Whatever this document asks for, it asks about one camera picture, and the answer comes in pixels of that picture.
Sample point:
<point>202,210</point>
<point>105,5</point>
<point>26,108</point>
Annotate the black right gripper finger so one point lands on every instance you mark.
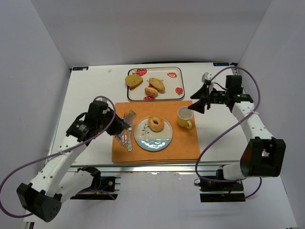
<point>198,106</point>
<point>201,92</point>

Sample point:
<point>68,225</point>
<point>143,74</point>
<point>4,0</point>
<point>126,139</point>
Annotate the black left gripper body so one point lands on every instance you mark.
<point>116,125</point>

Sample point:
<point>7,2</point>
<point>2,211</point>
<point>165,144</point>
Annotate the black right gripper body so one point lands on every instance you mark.
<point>208,98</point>

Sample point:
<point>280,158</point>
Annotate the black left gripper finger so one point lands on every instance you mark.
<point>118,122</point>
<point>115,130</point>

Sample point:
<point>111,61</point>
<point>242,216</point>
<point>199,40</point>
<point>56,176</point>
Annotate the bagel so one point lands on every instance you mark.
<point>156,123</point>

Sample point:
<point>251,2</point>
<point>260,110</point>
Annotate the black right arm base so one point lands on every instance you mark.
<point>211,192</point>

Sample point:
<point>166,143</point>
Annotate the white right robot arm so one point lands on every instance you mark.
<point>264,154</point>

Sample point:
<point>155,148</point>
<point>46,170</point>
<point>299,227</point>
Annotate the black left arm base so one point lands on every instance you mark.
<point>102,187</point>

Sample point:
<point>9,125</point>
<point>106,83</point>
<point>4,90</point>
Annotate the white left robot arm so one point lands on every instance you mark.
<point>45,193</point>

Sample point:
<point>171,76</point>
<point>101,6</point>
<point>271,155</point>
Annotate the brown bread slice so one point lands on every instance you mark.
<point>133,80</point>

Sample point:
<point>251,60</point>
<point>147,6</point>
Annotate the oval bread roll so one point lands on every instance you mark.
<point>157,84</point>

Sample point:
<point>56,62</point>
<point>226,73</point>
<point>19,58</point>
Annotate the silver fork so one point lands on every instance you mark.
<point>126,131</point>

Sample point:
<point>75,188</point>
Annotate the silver spoon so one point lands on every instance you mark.
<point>124,140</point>

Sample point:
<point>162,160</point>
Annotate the silver table knife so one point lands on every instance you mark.
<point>129,147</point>

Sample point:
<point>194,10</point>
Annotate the yellow mug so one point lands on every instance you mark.
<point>184,117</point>

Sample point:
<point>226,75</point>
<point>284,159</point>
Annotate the strawberry pattern serving tray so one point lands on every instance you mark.
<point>171,78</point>

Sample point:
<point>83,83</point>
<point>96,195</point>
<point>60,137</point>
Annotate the white blue ceramic plate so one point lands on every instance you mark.
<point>151,140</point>

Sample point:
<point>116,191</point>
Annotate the orange cloth placemat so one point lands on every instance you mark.
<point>184,145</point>

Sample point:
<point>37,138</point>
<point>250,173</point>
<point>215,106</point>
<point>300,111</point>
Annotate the small round bun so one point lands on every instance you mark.
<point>150,91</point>

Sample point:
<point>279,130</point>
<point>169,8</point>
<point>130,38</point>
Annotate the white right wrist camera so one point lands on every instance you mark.
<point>207,81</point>

